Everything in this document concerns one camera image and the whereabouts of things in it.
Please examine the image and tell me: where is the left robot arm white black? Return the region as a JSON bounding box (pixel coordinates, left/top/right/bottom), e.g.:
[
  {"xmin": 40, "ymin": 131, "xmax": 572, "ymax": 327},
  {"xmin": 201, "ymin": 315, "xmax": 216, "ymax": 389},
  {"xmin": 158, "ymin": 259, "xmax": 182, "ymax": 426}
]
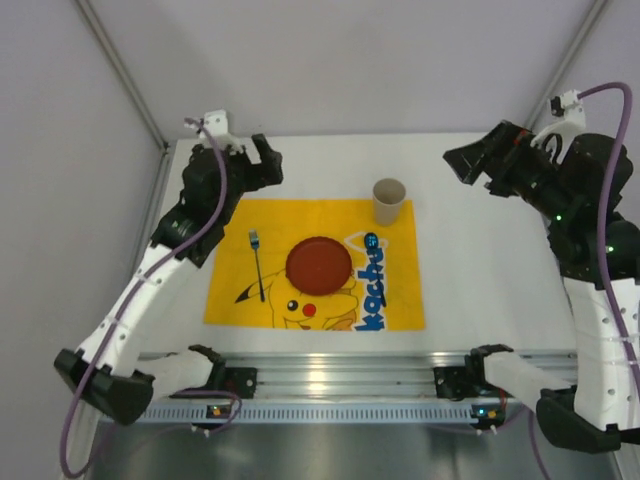
[{"xmin": 54, "ymin": 134, "xmax": 283, "ymax": 426}]

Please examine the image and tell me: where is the blue metal fork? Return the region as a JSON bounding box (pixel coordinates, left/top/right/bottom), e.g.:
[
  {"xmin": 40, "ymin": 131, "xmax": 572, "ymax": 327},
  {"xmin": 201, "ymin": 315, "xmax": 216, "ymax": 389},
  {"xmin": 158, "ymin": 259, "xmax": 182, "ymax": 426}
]
[{"xmin": 249, "ymin": 229, "xmax": 266, "ymax": 302}]

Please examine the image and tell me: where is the blue metal spoon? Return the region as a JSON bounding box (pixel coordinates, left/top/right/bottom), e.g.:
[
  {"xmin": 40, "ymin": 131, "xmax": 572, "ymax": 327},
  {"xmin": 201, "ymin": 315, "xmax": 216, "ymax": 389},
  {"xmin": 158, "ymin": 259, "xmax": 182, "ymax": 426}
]
[{"xmin": 364, "ymin": 232, "xmax": 387, "ymax": 307}]

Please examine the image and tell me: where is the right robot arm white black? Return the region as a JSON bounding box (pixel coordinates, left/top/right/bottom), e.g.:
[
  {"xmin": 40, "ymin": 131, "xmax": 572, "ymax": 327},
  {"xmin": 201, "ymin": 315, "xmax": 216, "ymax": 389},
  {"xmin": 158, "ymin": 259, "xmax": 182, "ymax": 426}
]
[{"xmin": 444, "ymin": 121, "xmax": 639, "ymax": 454}]

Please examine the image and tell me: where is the left aluminium frame post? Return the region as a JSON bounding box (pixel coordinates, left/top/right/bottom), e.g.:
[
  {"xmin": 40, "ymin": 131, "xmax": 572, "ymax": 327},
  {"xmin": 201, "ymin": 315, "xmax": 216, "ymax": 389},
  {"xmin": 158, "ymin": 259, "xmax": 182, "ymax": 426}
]
[{"xmin": 71, "ymin": 0, "xmax": 169, "ymax": 151}]

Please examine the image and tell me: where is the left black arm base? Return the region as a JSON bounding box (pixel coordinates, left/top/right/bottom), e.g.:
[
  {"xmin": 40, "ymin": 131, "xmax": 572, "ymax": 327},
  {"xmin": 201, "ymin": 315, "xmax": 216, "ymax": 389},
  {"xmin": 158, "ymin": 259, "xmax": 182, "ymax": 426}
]
[{"xmin": 171, "ymin": 364, "xmax": 258, "ymax": 399}]

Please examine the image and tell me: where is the perforated metal cable duct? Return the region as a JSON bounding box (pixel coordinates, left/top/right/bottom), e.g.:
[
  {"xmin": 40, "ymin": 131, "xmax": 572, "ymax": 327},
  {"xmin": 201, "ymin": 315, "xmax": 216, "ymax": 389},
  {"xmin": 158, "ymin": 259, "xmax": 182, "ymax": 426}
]
[{"xmin": 139, "ymin": 400, "xmax": 505, "ymax": 424}]

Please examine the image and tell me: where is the right aluminium frame post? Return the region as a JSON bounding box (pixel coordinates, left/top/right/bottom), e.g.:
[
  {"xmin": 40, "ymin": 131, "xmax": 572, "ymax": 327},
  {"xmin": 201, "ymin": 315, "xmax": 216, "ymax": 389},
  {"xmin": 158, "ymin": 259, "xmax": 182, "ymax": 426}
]
[{"xmin": 523, "ymin": 0, "xmax": 611, "ymax": 130}]

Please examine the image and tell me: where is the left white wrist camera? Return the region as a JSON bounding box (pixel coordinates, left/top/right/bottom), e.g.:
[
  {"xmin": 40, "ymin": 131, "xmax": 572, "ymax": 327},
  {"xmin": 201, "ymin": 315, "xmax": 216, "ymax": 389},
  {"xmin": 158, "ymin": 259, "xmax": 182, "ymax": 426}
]
[{"xmin": 196, "ymin": 109, "xmax": 243, "ymax": 153}]

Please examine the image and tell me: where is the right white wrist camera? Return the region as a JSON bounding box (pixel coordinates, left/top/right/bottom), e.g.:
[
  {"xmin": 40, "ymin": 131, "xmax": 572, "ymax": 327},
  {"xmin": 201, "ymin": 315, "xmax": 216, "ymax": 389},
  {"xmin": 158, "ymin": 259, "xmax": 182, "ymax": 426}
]
[{"xmin": 530, "ymin": 90, "xmax": 586, "ymax": 149}]

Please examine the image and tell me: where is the beige paper cup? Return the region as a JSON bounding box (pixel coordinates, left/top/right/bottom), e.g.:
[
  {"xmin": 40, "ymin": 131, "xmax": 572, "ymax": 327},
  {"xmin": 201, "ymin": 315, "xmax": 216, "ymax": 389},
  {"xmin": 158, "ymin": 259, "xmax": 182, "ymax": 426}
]
[{"xmin": 372, "ymin": 178, "xmax": 406, "ymax": 227}]

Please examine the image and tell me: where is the aluminium mounting rail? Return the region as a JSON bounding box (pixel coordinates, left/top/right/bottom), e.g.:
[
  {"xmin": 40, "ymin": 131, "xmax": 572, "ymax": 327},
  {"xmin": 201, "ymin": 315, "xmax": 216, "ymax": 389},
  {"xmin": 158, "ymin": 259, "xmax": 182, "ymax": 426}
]
[{"xmin": 139, "ymin": 350, "xmax": 581, "ymax": 401}]

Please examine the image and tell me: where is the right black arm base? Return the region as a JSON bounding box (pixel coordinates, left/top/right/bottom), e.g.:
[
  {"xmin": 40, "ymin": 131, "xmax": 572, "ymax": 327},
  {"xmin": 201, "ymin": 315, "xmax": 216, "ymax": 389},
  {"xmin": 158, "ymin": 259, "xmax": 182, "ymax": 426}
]
[{"xmin": 433, "ymin": 366, "xmax": 498, "ymax": 401}]

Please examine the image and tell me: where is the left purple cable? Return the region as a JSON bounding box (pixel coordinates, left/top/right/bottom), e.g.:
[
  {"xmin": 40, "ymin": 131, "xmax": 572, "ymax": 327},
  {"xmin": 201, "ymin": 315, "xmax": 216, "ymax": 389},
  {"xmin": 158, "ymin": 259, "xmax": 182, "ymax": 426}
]
[{"xmin": 59, "ymin": 117, "xmax": 245, "ymax": 479}]

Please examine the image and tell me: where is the yellow Pikachu cloth placemat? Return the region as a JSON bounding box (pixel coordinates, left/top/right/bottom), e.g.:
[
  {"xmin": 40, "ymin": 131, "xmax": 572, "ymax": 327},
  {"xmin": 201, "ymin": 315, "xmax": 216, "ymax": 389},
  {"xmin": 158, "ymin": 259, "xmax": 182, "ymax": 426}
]
[{"xmin": 204, "ymin": 199, "xmax": 425, "ymax": 332}]

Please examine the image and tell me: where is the aluminium frame post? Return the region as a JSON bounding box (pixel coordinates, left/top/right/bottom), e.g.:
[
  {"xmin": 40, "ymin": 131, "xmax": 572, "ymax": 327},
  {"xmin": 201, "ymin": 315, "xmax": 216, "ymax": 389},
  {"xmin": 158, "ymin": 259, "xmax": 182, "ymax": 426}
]
[
  {"xmin": 71, "ymin": 0, "xmax": 169, "ymax": 151},
  {"xmin": 523, "ymin": 0, "xmax": 611, "ymax": 130}
]

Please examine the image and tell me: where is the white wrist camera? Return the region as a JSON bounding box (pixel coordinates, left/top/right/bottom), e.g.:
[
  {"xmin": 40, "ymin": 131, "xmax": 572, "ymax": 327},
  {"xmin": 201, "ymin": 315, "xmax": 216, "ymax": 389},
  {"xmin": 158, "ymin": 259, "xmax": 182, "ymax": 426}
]
[
  {"xmin": 530, "ymin": 90, "xmax": 586, "ymax": 149},
  {"xmin": 196, "ymin": 109, "xmax": 243, "ymax": 153}
]

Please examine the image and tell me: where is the red round plate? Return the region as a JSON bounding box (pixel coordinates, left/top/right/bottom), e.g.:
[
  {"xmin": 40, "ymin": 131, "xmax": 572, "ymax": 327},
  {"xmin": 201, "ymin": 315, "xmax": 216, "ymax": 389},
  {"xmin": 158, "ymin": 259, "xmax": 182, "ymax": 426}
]
[{"xmin": 285, "ymin": 236, "xmax": 352, "ymax": 296}]

